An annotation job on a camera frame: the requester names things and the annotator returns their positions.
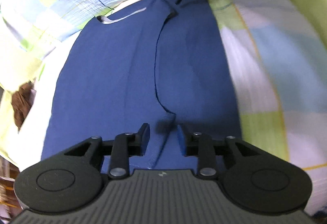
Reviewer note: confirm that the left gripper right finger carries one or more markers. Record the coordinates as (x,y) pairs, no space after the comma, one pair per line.
(201,146)

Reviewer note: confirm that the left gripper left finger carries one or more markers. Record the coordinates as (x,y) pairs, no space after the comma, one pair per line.
(123,147)

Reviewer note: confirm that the navy blue sleeveless shirt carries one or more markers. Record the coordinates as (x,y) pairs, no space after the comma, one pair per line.
(162,62)

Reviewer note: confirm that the brown crumpled garment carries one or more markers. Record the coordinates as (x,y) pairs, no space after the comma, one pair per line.
(22,101)

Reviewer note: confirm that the plaid blue green sofa cover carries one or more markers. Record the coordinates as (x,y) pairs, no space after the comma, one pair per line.
(276,59)

